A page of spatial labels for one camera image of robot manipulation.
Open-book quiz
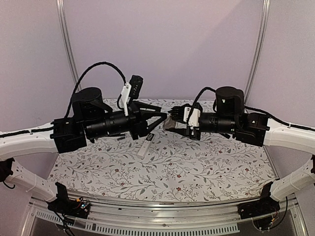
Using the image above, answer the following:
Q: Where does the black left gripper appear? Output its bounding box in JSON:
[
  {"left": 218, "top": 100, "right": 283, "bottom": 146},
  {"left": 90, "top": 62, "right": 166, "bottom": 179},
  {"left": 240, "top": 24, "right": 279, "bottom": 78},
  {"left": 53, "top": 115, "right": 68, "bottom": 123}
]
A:
[{"left": 85, "top": 101, "right": 167, "bottom": 140}]

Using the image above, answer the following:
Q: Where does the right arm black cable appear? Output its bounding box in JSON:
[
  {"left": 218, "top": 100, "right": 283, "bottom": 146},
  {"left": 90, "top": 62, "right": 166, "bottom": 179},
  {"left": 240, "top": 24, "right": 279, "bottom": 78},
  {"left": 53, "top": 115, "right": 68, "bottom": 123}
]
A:
[{"left": 191, "top": 86, "right": 219, "bottom": 109}]

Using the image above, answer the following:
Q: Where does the aluminium frame post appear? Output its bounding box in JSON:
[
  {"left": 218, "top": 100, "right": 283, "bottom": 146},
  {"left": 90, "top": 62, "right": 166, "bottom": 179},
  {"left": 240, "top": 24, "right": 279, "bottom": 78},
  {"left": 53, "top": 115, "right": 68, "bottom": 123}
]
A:
[
  {"left": 56, "top": 0, "right": 79, "bottom": 84},
  {"left": 245, "top": 0, "right": 271, "bottom": 100}
]

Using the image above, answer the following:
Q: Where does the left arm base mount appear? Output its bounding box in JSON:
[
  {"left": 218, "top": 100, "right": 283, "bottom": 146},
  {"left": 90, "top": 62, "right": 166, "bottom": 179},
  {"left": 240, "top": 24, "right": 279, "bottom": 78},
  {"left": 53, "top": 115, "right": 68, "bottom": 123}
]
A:
[{"left": 47, "top": 182, "right": 91, "bottom": 219}]

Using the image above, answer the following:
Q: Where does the long white remote control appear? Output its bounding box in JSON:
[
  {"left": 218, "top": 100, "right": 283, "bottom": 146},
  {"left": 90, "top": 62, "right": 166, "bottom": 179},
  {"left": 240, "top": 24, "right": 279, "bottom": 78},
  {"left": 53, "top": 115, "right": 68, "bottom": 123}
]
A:
[{"left": 137, "top": 133, "right": 155, "bottom": 159}]

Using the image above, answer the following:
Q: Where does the white air conditioner remote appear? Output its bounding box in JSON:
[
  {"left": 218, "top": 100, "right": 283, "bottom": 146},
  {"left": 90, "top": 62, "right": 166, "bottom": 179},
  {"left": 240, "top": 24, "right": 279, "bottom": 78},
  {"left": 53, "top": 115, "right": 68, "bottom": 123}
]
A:
[{"left": 162, "top": 116, "right": 182, "bottom": 131}]

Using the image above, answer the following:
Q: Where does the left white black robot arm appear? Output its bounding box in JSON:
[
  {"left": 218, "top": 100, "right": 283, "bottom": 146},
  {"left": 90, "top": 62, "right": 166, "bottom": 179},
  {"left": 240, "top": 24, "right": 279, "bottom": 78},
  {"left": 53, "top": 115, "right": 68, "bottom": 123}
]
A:
[{"left": 0, "top": 87, "right": 167, "bottom": 213}]

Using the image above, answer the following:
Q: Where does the floral patterned table mat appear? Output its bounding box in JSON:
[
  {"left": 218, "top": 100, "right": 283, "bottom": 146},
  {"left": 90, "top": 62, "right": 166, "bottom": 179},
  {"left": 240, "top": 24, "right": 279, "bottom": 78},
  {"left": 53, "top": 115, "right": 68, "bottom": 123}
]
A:
[{"left": 48, "top": 98, "right": 276, "bottom": 203}]

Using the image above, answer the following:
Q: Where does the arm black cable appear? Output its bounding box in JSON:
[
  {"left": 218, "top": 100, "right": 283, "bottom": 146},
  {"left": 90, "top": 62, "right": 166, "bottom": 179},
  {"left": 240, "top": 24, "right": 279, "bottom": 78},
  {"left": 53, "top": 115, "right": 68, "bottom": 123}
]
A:
[
  {"left": 191, "top": 86, "right": 219, "bottom": 109},
  {"left": 65, "top": 61, "right": 127, "bottom": 118}
]

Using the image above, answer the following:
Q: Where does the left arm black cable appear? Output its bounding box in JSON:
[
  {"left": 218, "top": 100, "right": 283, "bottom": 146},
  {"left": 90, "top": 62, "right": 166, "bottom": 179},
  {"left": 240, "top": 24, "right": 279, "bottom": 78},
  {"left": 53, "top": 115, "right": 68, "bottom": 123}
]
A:
[{"left": 65, "top": 61, "right": 127, "bottom": 118}]

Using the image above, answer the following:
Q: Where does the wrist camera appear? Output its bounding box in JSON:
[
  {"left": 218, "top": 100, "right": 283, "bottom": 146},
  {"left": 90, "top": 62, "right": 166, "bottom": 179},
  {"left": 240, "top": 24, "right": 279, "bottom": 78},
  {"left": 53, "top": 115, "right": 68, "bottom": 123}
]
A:
[
  {"left": 117, "top": 75, "right": 143, "bottom": 117},
  {"left": 183, "top": 103, "right": 203, "bottom": 128}
]

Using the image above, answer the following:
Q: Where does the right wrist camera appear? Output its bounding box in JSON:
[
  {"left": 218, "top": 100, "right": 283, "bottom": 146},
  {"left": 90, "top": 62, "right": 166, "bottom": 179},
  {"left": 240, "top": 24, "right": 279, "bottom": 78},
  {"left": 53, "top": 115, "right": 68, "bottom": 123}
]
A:
[{"left": 183, "top": 103, "right": 203, "bottom": 128}]

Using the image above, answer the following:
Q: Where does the left aluminium frame post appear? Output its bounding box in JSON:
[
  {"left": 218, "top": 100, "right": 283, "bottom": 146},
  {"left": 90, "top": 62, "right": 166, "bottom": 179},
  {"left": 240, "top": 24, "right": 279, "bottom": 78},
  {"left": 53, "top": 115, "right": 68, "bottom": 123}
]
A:
[{"left": 56, "top": 0, "right": 79, "bottom": 84}]

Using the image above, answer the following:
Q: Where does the right aluminium frame post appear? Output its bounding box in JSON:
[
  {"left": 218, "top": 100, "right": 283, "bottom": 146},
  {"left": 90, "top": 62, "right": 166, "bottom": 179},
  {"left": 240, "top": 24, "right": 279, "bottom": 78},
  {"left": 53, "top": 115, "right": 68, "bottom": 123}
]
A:
[{"left": 245, "top": 0, "right": 271, "bottom": 100}]

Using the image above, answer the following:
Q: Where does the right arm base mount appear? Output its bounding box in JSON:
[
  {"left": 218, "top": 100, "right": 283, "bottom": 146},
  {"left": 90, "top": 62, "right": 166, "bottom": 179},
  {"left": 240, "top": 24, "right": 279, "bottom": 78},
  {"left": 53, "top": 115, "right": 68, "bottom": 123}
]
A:
[{"left": 237, "top": 193, "right": 280, "bottom": 219}]

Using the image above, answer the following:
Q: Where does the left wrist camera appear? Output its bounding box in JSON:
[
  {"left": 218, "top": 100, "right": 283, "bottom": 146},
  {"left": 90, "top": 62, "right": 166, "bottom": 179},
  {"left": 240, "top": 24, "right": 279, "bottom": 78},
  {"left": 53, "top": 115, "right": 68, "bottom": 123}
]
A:
[{"left": 117, "top": 75, "right": 143, "bottom": 117}]

